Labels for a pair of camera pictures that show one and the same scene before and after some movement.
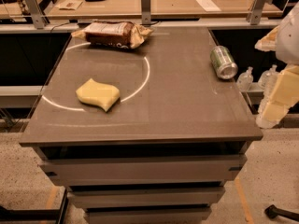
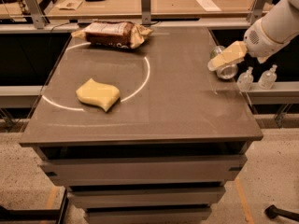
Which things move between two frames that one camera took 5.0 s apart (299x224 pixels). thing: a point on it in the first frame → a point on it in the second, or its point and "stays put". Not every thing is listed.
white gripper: (289, 41) → (257, 45)
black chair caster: (272, 212) stays put
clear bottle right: (268, 79) stays put
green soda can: (224, 64) stays put
